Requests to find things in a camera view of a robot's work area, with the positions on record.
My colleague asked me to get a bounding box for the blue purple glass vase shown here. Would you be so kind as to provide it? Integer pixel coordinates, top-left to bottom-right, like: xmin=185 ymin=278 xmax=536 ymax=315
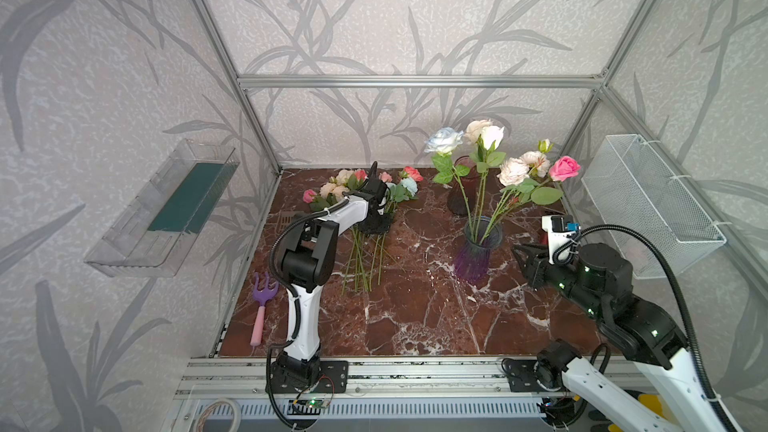
xmin=454 ymin=216 xmax=503 ymax=285

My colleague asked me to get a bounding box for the red glass vase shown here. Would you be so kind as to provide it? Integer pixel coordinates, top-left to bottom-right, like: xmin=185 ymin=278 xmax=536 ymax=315
xmin=446 ymin=156 xmax=480 ymax=217

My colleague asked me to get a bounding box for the white blue rose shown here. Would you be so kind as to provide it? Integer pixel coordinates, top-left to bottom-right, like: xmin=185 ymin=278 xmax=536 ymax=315
xmin=425 ymin=127 xmax=473 ymax=227

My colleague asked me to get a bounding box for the pink rose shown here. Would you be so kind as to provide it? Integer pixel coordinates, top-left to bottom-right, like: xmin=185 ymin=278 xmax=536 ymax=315
xmin=530 ymin=156 xmax=581 ymax=206

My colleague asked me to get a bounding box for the cream rose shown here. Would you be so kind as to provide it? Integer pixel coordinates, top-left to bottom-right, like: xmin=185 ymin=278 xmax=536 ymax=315
xmin=466 ymin=119 xmax=493 ymax=239

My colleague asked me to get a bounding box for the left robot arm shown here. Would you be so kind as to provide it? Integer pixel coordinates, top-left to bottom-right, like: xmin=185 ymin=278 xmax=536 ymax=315
xmin=267 ymin=163 xmax=392 ymax=393

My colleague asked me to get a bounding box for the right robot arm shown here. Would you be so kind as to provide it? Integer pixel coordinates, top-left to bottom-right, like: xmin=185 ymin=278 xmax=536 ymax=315
xmin=512 ymin=215 xmax=741 ymax=431

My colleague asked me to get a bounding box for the flower bunch on table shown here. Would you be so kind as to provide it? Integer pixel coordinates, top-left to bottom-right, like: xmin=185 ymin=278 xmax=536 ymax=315
xmin=302 ymin=166 xmax=423 ymax=292

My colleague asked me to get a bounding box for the purple pink garden rake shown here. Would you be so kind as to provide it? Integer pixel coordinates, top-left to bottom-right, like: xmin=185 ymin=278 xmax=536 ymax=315
xmin=250 ymin=272 xmax=279 ymax=347

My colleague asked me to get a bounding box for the yellow work glove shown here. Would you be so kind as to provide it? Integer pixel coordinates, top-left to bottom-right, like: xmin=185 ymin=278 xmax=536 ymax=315
xmin=599 ymin=393 xmax=667 ymax=431

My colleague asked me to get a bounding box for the clear plastic tray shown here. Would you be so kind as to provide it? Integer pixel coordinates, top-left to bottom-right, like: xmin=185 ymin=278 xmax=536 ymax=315
xmin=84 ymin=139 xmax=240 ymax=278

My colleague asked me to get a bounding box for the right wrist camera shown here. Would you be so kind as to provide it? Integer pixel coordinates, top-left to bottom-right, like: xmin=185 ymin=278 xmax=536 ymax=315
xmin=542 ymin=215 xmax=580 ymax=266

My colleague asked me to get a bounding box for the white wire basket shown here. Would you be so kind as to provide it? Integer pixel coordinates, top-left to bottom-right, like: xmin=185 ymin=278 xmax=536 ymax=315
xmin=582 ymin=134 xmax=727 ymax=275

